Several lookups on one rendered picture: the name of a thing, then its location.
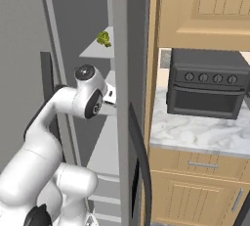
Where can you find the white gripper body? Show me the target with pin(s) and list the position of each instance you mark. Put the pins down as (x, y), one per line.
(112, 99)

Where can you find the green broccoli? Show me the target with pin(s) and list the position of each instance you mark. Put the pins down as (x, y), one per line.
(104, 38)

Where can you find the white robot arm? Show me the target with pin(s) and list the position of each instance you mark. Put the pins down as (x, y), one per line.
(42, 151)

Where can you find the grey freezer door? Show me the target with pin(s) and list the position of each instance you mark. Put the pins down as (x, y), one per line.
(122, 57)

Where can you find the grey fridge door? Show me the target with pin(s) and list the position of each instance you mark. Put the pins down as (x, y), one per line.
(19, 40)

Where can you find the black toaster oven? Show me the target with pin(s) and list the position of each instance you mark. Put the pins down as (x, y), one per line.
(203, 89)

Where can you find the light wood base cupboard door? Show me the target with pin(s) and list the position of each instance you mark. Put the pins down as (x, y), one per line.
(192, 200)

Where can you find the light wood wall cupboard door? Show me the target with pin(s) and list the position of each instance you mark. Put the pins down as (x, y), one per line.
(208, 8)

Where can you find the grey freezer drawer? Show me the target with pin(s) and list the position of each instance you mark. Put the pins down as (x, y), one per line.
(109, 190)

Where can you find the light wood cupboard side panel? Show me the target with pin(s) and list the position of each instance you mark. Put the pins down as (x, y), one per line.
(152, 57)

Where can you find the grey fridge body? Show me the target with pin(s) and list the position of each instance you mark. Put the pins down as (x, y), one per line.
(74, 11)

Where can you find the light wood drawer front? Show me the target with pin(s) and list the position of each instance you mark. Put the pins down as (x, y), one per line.
(201, 165)

